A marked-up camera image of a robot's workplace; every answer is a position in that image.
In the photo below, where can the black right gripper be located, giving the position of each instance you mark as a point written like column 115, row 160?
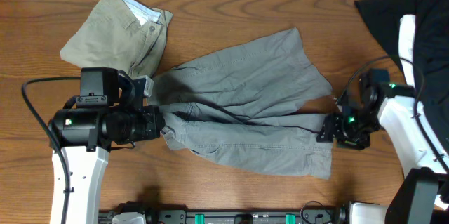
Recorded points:
column 334, row 126

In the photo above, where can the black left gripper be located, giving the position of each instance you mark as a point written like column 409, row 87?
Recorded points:
column 151, row 127

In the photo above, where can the grey shorts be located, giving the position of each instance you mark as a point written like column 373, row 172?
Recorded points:
column 240, row 107

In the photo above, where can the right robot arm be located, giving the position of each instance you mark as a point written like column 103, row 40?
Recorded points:
column 395, row 108

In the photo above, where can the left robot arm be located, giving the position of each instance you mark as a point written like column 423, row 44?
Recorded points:
column 109, row 109

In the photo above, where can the folded khaki shorts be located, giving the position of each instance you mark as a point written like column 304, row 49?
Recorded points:
column 121, row 34

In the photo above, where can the right green clamp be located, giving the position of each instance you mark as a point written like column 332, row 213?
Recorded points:
column 290, row 218

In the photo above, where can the green clamp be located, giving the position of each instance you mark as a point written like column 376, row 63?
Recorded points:
column 290, row 218
column 199, row 219

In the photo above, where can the left green clamp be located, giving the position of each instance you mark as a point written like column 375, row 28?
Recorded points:
column 199, row 219

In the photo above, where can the black garment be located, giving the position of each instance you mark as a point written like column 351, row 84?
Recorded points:
column 430, row 48

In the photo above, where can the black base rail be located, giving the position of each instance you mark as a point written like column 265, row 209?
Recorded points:
column 134, row 212

